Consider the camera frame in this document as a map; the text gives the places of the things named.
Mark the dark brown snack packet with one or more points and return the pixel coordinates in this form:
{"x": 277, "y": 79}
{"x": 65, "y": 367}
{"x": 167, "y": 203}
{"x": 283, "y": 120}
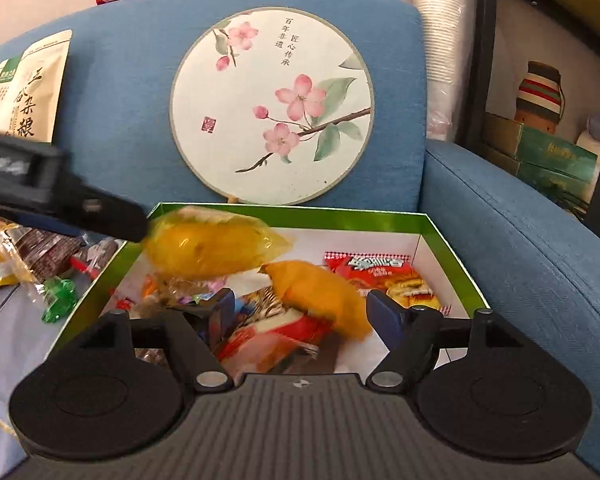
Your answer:
{"x": 50, "y": 255}

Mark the red white snack packet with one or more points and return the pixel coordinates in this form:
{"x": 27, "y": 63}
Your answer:
{"x": 275, "y": 340}

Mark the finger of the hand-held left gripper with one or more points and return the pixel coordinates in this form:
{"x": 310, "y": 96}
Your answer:
{"x": 110, "y": 217}
{"x": 40, "y": 222}

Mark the blue sofa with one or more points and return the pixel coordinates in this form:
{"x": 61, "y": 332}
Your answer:
{"x": 480, "y": 210}

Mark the dark red dried fruit packet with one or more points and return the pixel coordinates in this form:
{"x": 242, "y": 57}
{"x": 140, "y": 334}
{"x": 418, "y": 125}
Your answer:
{"x": 100, "y": 255}

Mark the zebra striped snack packet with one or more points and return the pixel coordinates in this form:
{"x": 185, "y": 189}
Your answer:
{"x": 262, "y": 305}

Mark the beige green grain pouch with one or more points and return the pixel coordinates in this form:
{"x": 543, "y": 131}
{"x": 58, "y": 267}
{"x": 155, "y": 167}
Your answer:
{"x": 35, "y": 90}

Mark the yellow puffy snack packet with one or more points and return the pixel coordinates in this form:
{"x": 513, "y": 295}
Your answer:
{"x": 210, "y": 245}

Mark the yellow clear snack packet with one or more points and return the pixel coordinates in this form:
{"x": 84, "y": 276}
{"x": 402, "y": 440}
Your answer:
{"x": 0, "y": 265}

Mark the striped ceramic vase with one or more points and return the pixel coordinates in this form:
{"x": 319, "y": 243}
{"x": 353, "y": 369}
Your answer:
{"x": 539, "y": 95}

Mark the green candy packet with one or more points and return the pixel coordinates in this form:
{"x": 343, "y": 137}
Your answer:
{"x": 60, "y": 300}

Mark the red chip snack packet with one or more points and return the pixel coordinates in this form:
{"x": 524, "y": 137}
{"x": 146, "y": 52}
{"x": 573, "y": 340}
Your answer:
{"x": 395, "y": 280}

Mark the green carton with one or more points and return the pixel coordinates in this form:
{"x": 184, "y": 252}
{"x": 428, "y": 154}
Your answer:
{"x": 545, "y": 157}

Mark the green cardboard box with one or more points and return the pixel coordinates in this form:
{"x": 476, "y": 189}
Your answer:
{"x": 445, "y": 260}

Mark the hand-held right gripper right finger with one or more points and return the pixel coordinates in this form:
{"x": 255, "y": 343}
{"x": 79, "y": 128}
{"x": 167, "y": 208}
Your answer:
{"x": 382, "y": 312}

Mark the black metal rack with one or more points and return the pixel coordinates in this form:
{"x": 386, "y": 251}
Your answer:
{"x": 485, "y": 50}

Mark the orange snack packet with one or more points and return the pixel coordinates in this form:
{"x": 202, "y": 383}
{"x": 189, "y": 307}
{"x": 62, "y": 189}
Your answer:
{"x": 325, "y": 295}

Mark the round flower painted fan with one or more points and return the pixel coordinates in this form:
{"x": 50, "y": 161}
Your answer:
{"x": 270, "y": 105}

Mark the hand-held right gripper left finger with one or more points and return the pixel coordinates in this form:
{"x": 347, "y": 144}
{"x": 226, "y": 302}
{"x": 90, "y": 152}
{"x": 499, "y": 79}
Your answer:
{"x": 225, "y": 310}

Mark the wrapped stack of plastic cups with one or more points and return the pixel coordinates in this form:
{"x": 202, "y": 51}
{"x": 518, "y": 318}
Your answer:
{"x": 445, "y": 45}

